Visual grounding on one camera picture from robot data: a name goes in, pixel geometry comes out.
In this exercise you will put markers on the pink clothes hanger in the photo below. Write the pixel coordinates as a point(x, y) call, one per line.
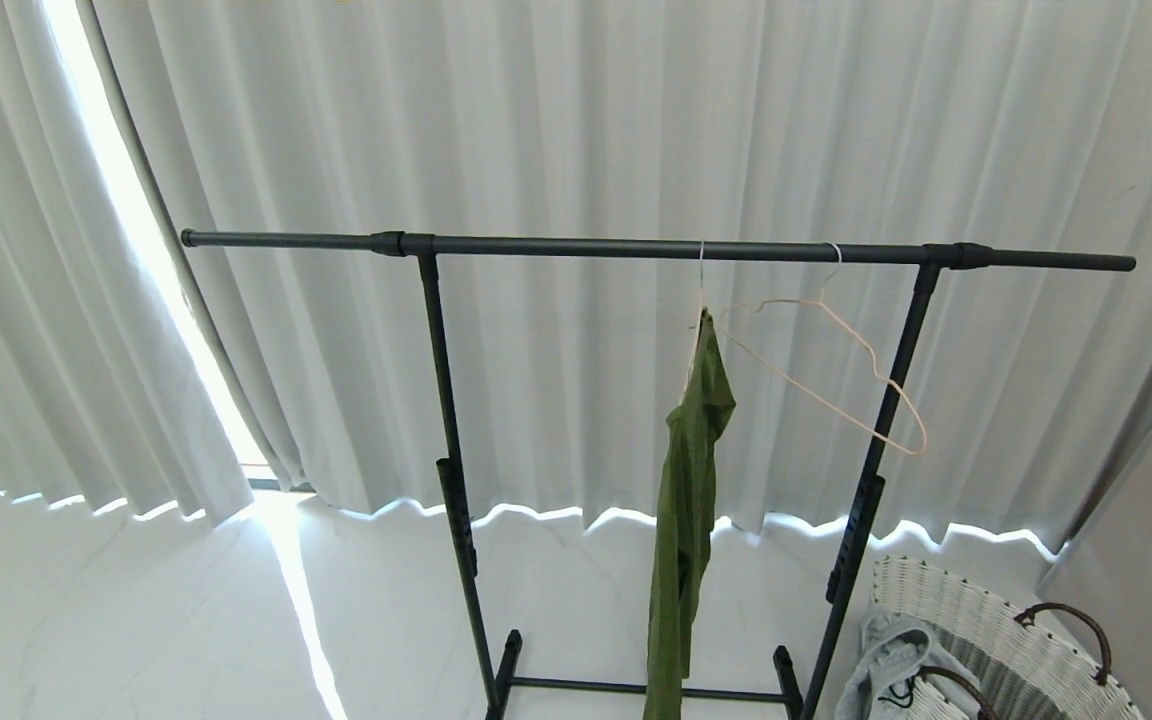
point(871, 350)
point(701, 270)

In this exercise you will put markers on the green shirt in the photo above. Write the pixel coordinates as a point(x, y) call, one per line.
point(691, 480)

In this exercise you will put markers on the pale grey garment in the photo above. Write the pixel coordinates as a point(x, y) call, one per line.
point(886, 655)

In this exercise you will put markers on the black clothes rack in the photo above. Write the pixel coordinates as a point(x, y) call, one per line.
point(636, 247)

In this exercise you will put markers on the white laundry basket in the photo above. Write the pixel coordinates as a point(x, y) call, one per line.
point(976, 620)

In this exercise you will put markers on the white curtain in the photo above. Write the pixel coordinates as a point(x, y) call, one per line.
point(26, 250)
point(636, 120)

